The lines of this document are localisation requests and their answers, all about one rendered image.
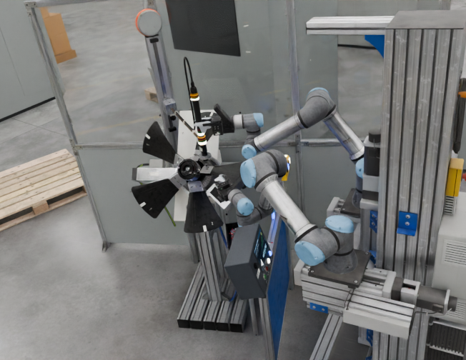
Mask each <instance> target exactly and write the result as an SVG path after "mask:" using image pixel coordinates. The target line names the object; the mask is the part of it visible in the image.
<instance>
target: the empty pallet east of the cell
mask: <svg viewBox="0 0 466 360"><path fill-rule="evenodd" d="M80 186H81V187H82V189H83V191H81V192H79V193H77V194H74V195H72V196H69V197H67V198H65V199H62V200H60V201H57V202H55V203H53V204H50V205H48V204H47V202H46V200H48V199H52V198H54V197H56V196H59V195H61V194H64V193H66V192H68V191H71V190H73V189H76V188H79V187H80ZM83 196H87V192H86V189H85V186H84V182H83V180H82V177H81V174H80V171H79V167H78V165H77V162H76V159H75V157H73V156H72V155H71V154H70V153H69V152H68V151H67V150H66V149H63V150H61V151H57V152H54V153H53V154H49V155H46V156H43V157H41V158H38V159H35V160H33V161H30V162H27V163H25V164H22V165H19V166H15V167H13V168H11V169H7V170H6V171H2V172H0V219H2V218H4V217H7V216H10V215H12V214H15V213H17V212H19V211H22V210H24V209H27V208H29V207H31V208H32V212H31V213H28V214H25V215H23V216H20V217H19V218H16V219H14V220H11V221H8V222H6V223H4V224H2V225H0V231H3V230H5V229H8V228H10V227H12V226H15V225H17V224H20V223H22V222H24V221H26V220H28V219H30V218H33V217H35V216H38V215H40V214H43V213H45V212H48V211H51V210H53V209H56V208H58V207H60V206H63V205H65V204H68V203H70V202H72V201H75V200H77V199H80V198H81V197H83Z"/></svg>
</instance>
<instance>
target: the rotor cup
mask: <svg viewBox="0 0 466 360"><path fill-rule="evenodd" d="M203 166H204V164H203V163H202V162H200V161H194V160H193V159H184V160H182V161H181V162H180V163H179V165H178V167H177V172H178V175H179V176H180V177H181V178H182V179H184V180H185V181H186V182H190V181H191V180H193V181H201V182H203V180H204V179H205V177H206V176H200V174H201V173H200V171H201V169H202V167H203ZM187 167H189V170H188V171H186V168H187ZM198 169H200V171H199V170H198ZM190 179H191V180H190Z"/></svg>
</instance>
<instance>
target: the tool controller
mask: <svg viewBox="0 0 466 360"><path fill-rule="evenodd" d="M269 250H270V251H271V249H270V247H269V244H268V243H267V240H266V238H265V236H264V233H263V231H262V228H261V226H260V225H259V224H252V225H248V226H241V227H237V229H236V231H235V234H234V238H233V240H232V245H231V247H230V250H229V253H228V256H227V260H226V262H225V265H224V267H225V269H226V271H227V273H228V275H229V277H230V279H231V281H232V283H233V285H234V287H235V289H236V291H237V293H238V295H239V297H240V299H241V300H245V299H255V298H260V297H265V294H266V290H267V284H268V280H269V273H270V269H271V266H272V260H273V254H272V255H271V256H269V253H268V251H269ZM271 252H272V251H271ZM260 255H261V256H262V258H263V260H264V269H263V270H262V268H261V266H260V264H259V258H260ZM267 258H269V259H270V263H269V264H268V263H267ZM265 266H268V268H269V270H268V272H266V271H265ZM263 274H266V275H267V278H266V280H264V278H263Z"/></svg>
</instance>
